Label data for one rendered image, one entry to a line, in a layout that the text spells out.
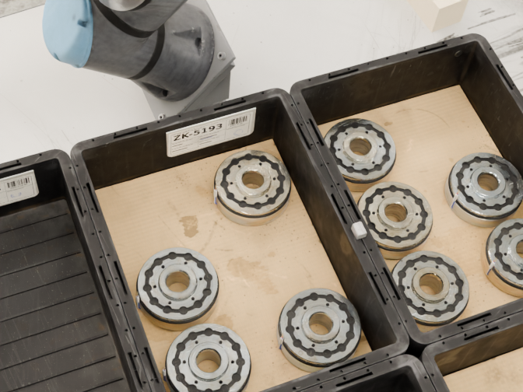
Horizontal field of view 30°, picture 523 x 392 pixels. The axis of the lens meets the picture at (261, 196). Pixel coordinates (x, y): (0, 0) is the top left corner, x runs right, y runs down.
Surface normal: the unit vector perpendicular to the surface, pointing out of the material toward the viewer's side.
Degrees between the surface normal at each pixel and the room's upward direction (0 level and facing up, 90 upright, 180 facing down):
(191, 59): 55
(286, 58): 0
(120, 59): 93
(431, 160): 0
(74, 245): 0
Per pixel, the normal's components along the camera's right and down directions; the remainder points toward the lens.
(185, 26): 0.51, -0.33
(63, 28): -0.73, -0.03
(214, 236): 0.07, -0.51
